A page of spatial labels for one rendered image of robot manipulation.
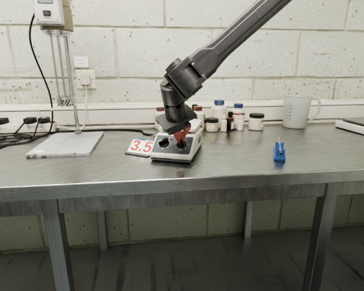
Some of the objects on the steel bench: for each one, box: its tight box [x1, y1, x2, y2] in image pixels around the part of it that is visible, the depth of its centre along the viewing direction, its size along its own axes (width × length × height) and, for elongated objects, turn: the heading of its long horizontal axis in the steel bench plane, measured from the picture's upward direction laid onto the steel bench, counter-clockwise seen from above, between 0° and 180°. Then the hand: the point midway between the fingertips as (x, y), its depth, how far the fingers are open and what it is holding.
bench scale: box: [335, 117, 364, 138], centre depth 116 cm, size 19×26×5 cm
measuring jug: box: [282, 94, 321, 129], centre depth 123 cm, size 18×13×15 cm
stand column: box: [66, 38, 82, 135], centre depth 99 cm, size 3×3×70 cm
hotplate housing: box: [150, 127, 202, 163], centre depth 87 cm, size 22×13×8 cm, turn 166°
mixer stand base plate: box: [25, 132, 103, 158], centre depth 98 cm, size 30×20×1 cm, turn 7°
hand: (179, 139), depth 79 cm, fingers closed, pressing on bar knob
